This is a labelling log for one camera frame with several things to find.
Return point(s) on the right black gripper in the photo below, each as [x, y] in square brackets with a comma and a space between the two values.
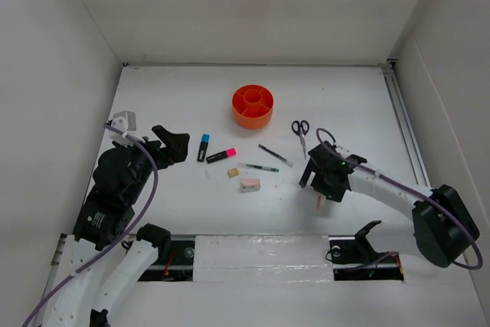
[334, 193]

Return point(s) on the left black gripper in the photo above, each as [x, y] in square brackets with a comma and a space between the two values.
[175, 149]

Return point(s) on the red clear pen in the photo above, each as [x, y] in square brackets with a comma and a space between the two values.
[319, 203]

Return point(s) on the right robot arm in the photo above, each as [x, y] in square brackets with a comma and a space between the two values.
[444, 231]

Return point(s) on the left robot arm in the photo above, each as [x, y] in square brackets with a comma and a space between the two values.
[84, 297]

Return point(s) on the black gel pen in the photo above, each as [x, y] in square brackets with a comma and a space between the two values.
[276, 155]

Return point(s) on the blue capped black highlighter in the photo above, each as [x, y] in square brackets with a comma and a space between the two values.
[202, 150]

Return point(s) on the pink white eraser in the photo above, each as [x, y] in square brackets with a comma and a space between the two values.
[250, 184]

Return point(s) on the pink capped black highlighter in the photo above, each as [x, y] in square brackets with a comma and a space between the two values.
[221, 155]

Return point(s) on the green clear pen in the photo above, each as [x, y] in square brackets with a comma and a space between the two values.
[258, 167]

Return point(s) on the small tan eraser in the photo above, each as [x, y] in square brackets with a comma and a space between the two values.
[233, 172]

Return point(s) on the orange round divided container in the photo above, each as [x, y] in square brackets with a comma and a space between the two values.
[252, 106]

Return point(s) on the black handled scissors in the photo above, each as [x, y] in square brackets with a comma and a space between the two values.
[301, 128]

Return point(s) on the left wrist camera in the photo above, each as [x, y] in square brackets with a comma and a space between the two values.
[124, 121]

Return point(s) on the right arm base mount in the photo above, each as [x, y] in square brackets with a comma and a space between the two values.
[354, 259]

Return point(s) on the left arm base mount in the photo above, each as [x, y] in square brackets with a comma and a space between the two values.
[175, 262]

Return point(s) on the aluminium rail right side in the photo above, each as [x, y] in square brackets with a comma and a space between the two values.
[403, 121]

